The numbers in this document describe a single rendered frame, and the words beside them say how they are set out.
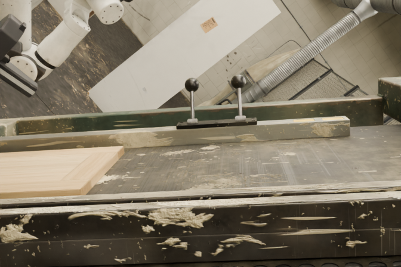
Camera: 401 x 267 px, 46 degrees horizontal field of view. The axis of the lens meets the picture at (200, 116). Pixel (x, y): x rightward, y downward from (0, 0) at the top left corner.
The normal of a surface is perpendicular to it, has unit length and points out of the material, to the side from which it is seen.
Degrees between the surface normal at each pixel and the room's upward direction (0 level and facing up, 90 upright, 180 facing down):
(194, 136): 90
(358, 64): 90
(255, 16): 90
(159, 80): 90
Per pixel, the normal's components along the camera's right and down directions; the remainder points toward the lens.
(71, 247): -0.08, 0.18
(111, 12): 0.53, 0.71
